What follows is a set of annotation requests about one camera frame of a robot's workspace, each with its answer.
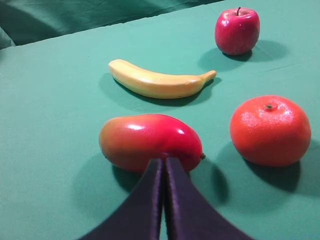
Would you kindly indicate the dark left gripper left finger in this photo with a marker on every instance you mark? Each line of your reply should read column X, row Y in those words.
column 139, row 216

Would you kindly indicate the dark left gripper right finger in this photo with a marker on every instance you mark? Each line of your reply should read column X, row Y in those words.
column 188, row 215

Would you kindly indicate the red yellow mango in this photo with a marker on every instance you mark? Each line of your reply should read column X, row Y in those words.
column 130, row 142

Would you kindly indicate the orange tangerine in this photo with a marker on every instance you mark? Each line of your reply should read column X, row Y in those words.
column 270, row 131

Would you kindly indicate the yellow banana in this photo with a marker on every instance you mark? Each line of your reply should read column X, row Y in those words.
column 157, row 85

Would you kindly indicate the red apple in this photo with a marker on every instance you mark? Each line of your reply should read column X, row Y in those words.
column 237, row 31

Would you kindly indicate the green backdrop cloth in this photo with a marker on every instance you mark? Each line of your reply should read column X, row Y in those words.
column 24, row 22

